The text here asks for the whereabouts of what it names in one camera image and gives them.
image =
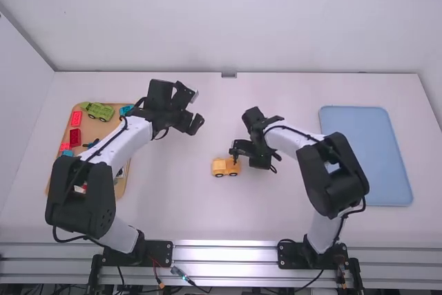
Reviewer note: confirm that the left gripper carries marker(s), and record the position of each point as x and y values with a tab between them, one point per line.
179	119

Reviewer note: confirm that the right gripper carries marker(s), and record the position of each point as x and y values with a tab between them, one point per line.
260	149

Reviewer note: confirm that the yellow toy car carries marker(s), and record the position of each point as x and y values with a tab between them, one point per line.
221	167

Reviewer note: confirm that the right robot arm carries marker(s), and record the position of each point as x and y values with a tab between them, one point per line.
331	170

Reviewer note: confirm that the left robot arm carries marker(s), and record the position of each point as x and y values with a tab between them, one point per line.
121	139

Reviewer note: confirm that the green toy car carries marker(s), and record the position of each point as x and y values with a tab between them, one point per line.
101	112

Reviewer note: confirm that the blue toy brick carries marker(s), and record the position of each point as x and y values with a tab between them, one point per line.
92	143

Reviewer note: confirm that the silver rails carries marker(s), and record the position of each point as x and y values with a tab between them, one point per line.
224	257

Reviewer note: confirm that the tan tray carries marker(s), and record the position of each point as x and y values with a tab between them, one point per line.
78	106

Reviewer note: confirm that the dark red toy brick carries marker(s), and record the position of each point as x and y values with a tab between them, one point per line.
75	137

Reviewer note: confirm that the blue mat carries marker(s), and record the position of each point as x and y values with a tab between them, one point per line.
366	157

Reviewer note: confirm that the white and red toy brick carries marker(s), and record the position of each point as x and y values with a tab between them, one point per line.
80	189

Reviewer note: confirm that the small red toy brick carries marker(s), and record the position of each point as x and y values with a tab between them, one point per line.
64	146

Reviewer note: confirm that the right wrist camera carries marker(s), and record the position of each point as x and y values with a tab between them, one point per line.
259	163

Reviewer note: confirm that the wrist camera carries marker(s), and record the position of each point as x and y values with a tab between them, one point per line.
194	95
259	163

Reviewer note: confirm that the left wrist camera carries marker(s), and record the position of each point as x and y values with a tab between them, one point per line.
194	95

